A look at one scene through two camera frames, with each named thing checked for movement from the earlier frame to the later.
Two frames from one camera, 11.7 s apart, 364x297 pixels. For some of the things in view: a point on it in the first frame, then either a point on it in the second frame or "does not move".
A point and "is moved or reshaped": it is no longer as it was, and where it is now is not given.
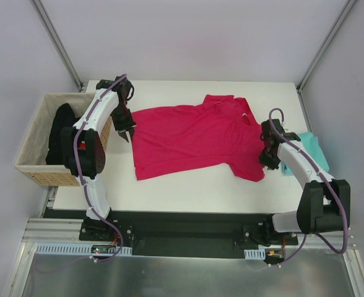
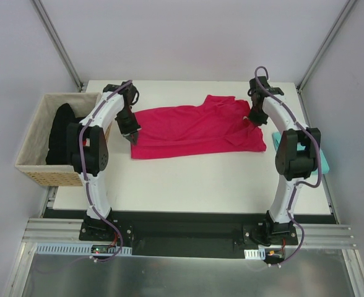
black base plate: x=193 y=234 does not move
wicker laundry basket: x=31 y=159 does not move
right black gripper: x=269 y=160 to x=255 y=117
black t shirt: x=64 y=117 does not move
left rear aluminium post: x=38 y=6 does not move
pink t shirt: x=220 y=132 is moved or reshaped
